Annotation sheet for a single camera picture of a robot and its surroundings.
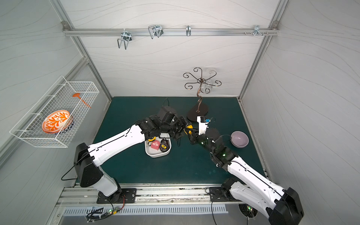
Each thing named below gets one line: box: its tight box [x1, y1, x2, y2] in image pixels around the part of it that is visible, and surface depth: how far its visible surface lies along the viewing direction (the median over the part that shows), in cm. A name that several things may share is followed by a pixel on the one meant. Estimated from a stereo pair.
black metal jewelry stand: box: [182, 67, 222, 122], surface depth 92 cm
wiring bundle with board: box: [85, 195, 126, 224], surface depth 70 cm
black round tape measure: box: [159, 138, 170, 153], surface depth 90 cm
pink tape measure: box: [150, 139, 161, 151], surface depth 92 cm
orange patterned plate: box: [41, 109, 74, 134], surface depth 64 cm
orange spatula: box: [72, 92, 92, 109], surface depth 80 cm
